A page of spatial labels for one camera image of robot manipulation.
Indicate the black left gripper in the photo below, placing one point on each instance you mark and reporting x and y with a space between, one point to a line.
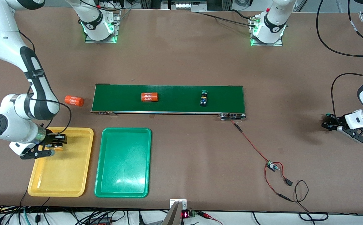
337 122

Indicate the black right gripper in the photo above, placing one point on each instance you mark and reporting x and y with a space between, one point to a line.
52 138

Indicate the yellow push button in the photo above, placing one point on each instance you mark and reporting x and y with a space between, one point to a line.
58 148

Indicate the yellow plastic tray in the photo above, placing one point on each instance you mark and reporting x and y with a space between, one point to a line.
64 172

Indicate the green plastic tray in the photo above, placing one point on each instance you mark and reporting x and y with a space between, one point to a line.
122 162

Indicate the small circuit board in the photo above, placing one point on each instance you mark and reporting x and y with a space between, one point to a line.
272 166

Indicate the brown tape piece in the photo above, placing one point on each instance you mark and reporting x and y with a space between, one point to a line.
152 116

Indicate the green belt conveyor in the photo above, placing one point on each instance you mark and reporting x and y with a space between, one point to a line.
175 100

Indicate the red digit display module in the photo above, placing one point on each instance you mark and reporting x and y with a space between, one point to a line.
185 214

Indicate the red probe lead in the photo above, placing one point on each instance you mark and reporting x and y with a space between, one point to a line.
206 215

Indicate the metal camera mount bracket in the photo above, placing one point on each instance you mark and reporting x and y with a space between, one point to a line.
176 215

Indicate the aluminium frame structure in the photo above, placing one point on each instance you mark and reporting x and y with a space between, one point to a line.
184 4

